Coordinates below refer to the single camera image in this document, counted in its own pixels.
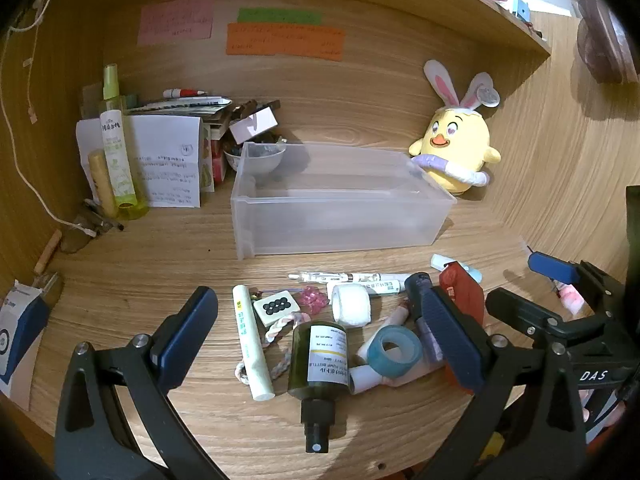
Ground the green sticky note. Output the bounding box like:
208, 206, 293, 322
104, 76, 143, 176
236, 8, 322, 25

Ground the orange sticky note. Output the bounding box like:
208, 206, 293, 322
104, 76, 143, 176
225, 22, 347, 62

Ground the short wooden stick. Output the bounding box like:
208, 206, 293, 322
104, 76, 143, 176
34, 230, 63, 275

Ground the colourful printed box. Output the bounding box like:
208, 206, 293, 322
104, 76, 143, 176
200, 120, 231, 193

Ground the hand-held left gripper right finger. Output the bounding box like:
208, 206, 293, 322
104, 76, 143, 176
405, 272, 588, 480

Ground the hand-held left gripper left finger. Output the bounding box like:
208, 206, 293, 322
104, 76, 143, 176
54, 286, 221, 480

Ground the pink plush item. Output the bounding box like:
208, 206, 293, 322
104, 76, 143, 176
559, 282, 587, 313

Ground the white ointment tube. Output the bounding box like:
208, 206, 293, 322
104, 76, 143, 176
287, 270, 351, 285

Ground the white cable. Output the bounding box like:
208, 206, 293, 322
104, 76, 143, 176
0, 0, 98, 236

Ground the red packet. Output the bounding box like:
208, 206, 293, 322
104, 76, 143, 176
439, 261, 485, 328

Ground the white ceramic bowl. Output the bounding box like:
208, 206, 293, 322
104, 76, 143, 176
223, 142, 287, 177

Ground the small white cylinder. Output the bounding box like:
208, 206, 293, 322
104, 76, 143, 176
349, 364, 382, 395

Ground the blue tape roll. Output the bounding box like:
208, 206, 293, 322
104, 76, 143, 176
367, 325, 425, 376

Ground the light blue tube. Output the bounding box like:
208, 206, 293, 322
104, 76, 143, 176
431, 253, 483, 282

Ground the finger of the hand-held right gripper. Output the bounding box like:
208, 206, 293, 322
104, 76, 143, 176
528, 251, 627, 312
486, 287, 602, 347

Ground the pink sticky note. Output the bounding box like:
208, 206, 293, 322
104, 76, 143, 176
137, 0, 213, 46

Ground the white bandage roll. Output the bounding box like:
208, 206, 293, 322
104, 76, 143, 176
327, 282, 373, 328

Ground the dark green spray bottle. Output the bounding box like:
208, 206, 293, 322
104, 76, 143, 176
287, 321, 351, 453

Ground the pale pink sachet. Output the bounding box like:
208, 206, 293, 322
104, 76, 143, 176
377, 362, 448, 390

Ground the beige tube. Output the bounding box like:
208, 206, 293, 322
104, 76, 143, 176
88, 150, 118, 218

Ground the yellow cartoon slipper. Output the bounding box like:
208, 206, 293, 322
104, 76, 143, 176
480, 432, 506, 463

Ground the purple tube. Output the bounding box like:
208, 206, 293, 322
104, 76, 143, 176
416, 316, 446, 367

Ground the small white cardboard box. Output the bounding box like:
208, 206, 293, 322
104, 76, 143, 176
227, 100, 282, 145

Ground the brown round wall object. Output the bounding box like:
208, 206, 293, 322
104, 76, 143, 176
576, 0, 640, 85

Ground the blue and white box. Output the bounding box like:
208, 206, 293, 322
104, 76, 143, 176
0, 280, 51, 411

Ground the yellow chick plush toy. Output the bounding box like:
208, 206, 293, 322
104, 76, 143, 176
408, 59, 502, 197

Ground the white folded paper card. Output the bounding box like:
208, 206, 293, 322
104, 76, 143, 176
76, 115, 203, 209

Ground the white and green tube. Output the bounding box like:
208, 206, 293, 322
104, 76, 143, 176
232, 285, 276, 401

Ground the yellow-green spray bottle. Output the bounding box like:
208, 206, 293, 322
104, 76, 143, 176
97, 63, 150, 222

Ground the white pen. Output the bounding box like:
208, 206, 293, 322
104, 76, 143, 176
345, 271, 412, 286

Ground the clear plastic storage bin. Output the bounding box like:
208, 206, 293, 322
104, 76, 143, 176
230, 141, 458, 261

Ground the stack of booklets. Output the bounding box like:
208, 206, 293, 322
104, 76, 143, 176
125, 95, 233, 121

